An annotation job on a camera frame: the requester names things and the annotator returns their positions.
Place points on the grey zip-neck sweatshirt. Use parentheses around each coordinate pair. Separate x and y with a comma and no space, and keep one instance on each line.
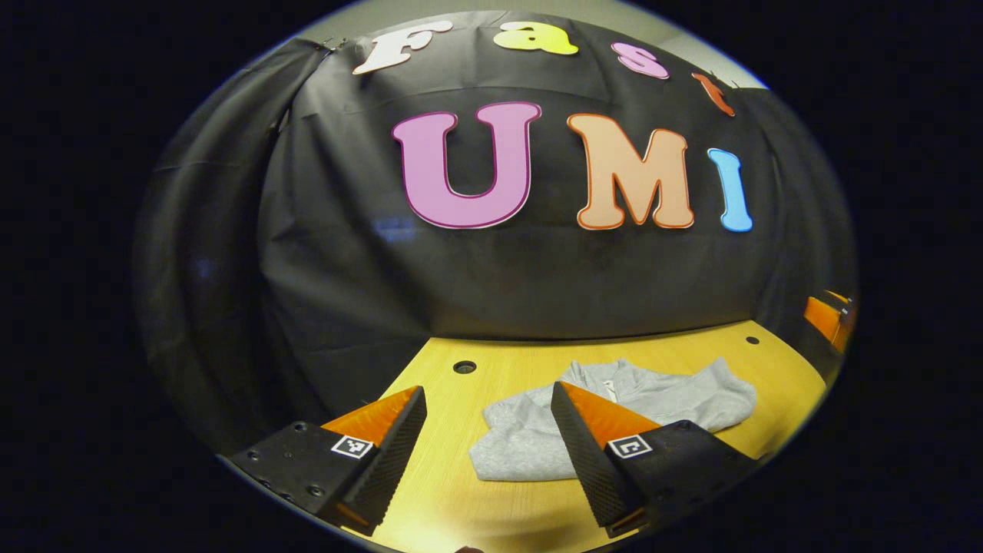
(522,445)

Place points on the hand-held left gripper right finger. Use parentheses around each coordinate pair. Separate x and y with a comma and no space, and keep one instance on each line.
(587,461)

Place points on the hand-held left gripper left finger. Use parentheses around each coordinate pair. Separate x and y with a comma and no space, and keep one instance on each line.
(392,461)

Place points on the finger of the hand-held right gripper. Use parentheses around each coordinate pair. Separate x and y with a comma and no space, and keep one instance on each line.
(825,319)

